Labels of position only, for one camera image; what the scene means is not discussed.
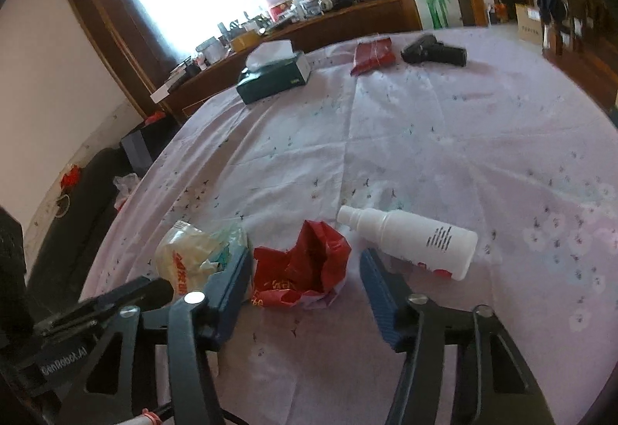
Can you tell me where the red wrapper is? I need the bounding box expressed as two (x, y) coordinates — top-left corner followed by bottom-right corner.
(251, 219), (352, 310)

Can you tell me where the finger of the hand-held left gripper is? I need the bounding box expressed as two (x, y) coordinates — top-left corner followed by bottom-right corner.
(31, 277), (175, 339)

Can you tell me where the pale floral tablecloth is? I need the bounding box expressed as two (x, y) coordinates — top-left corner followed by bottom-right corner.
(80, 26), (618, 425)

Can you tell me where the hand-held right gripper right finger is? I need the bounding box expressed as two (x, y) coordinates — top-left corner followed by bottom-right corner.
(360, 248), (556, 425)

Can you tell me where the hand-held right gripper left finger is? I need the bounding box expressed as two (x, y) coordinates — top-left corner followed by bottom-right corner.
(58, 252), (253, 425)

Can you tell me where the flat red packet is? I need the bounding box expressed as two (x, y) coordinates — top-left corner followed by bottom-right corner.
(350, 39), (397, 77)

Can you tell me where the wooden sideboard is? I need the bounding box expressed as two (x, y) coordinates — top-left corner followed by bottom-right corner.
(149, 0), (423, 126)

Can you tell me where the white wrapper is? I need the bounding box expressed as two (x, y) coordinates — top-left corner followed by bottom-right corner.
(155, 221), (249, 305)

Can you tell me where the clear plastic bag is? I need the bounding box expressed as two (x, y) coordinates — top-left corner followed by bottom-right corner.
(113, 174), (141, 208)

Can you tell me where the green tissue box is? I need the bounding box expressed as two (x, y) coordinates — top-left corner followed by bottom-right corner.
(236, 39), (311, 104)

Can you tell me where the cardboard box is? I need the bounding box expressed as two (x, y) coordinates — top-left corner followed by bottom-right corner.
(516, 2), (544, 44)

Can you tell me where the white spray bottle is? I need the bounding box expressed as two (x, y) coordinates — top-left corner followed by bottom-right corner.
(336, 205), (479, 281)

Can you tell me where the dark storage box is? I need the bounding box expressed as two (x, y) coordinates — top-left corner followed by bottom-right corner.
(120, 113), (182, 177)

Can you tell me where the black handheld device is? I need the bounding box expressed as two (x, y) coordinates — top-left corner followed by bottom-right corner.
(401, 34), (468, 67)

